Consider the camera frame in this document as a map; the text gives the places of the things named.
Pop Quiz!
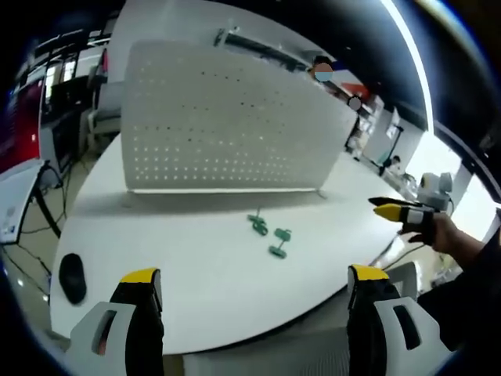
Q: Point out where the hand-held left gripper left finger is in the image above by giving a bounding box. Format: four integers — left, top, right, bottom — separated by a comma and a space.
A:
69, 267, 166, 376

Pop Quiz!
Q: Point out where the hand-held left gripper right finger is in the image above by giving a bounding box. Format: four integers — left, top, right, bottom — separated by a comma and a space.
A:
346, 263, 456, 376

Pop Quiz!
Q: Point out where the green hook assembly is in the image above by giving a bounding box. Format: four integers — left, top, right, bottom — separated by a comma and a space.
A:
267, 227, 294, 260
247, 208, 270, 237

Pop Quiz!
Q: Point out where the white perforated mounting plate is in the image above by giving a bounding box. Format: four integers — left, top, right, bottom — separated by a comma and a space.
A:
119, 38, 360, 199

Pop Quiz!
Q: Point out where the person's right hand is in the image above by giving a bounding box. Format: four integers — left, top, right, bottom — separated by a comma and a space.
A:
397, 213, 478, 258

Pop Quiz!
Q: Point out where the white chair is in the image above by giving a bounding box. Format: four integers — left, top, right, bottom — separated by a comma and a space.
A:
384, 261, 422, 303

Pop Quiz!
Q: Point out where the black computer mouse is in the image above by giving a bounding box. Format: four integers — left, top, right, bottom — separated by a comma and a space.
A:
58, 252, 88, 305

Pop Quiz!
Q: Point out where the white side desk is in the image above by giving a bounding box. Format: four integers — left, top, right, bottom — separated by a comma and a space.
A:
0, 159, 51, 245

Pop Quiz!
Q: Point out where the grey equipment cabinet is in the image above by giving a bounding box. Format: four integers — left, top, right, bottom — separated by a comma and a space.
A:
38, 110, 85, 175

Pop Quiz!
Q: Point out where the red display screen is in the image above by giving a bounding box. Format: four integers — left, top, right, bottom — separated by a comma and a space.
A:
0, 77, 45, 172

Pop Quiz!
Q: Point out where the black floor cable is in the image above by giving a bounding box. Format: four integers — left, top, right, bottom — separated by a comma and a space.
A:
21, 161, 77, 238

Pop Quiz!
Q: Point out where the metal rail with white bracket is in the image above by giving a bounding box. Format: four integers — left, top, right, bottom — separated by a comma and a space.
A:
213, 26, 314, 72

